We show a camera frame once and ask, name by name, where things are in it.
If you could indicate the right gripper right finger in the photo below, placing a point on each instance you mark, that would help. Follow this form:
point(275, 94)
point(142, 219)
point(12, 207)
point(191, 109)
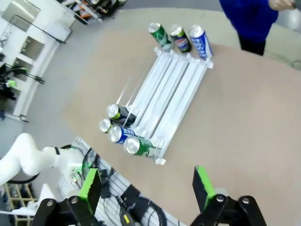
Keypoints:
point(204, 188)

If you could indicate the person in blue hoodie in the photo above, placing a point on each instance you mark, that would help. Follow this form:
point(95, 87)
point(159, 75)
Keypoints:
point(249, 16)

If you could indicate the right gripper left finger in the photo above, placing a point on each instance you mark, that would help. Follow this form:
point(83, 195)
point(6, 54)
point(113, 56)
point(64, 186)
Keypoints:
point(89, 188)

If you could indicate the blue Pocari Sweat can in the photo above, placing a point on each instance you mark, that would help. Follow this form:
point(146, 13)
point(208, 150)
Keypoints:
point(116, 134)
point(201, 42)

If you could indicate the person's left hand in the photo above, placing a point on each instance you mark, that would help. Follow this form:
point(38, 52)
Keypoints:
point(281, 4)

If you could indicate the black Pepsi can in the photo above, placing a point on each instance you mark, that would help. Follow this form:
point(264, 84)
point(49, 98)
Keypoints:
point(115, 111)
point(105, 124)
point(182, 40)

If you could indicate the white clear can rack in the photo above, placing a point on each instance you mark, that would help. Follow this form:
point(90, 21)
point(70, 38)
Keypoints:
point(169, 99)

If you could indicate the green Chilsung cider can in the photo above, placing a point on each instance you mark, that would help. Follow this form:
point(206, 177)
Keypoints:
point(161, 36)
point(134, 146)

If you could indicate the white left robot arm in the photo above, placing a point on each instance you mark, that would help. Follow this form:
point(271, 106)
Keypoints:
point(21, 157)

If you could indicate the white shelf cabinet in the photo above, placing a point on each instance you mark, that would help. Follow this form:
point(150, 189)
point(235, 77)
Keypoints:
point(26, 49)

